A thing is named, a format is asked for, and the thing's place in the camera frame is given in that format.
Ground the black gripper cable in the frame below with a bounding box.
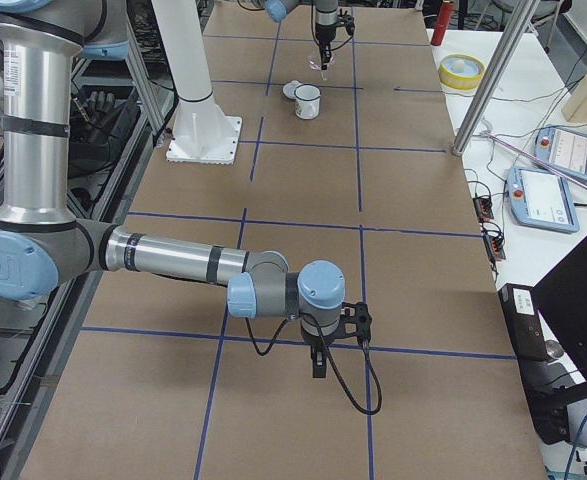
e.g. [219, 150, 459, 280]
[244, 315, 384, 416]

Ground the orange connector board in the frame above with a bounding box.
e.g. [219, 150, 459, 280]
[481, 221, 506, 262]
[470, 180, 494, 221]

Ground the near teach pendant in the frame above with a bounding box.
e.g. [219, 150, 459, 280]
[506, 166, 580, 233]

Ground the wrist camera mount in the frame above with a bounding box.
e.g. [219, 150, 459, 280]
[335, 8, 356, 37]
[334, 302, 373, 349]

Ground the far teach pendant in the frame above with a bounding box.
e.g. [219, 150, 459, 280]
[534, 126, 587, 181]

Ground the teach pendant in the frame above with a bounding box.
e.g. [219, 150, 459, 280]
[506, 166, 580, 233]
[534, 126, 587, 181]

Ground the metal reacher grabber stick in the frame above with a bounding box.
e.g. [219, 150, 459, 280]
[479, 131, 587, 192]

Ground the white mug lid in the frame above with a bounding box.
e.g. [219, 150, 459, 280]
[282, 80, 302, 100]

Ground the black computer box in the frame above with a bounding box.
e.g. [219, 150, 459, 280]
[498, 283, 587, 448]

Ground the red bottle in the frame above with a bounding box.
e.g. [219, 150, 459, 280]
[430, 0, 455, 46]

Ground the aluminium frame post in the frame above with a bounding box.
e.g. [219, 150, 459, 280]
[452, 0, 540, 156]

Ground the orange connector board near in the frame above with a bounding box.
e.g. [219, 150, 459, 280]
[481, 221, 506, 262]

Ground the orange connector board far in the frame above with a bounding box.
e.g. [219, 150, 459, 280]
[470, 180, 494, 221]

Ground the white enamel mug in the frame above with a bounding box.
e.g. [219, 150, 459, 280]
[294, 84, 321, 120]

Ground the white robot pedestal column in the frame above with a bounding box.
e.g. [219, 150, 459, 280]
[152, 0, 242, 165]

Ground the black laptop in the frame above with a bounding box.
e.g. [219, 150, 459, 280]
[533, 236, 587, 378]

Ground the yellow tape roll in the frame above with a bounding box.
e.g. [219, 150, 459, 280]
[438, 54, 485, 91]

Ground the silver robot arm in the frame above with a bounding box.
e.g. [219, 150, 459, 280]
[263, 0, 338, 71]
[0, 1, 346, 378]

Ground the clear glass funnel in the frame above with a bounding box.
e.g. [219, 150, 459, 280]
[307, 52, 335, 82]

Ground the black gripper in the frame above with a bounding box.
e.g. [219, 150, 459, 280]
[301, 327, 325, 378]
[314, 22, 336, 70]

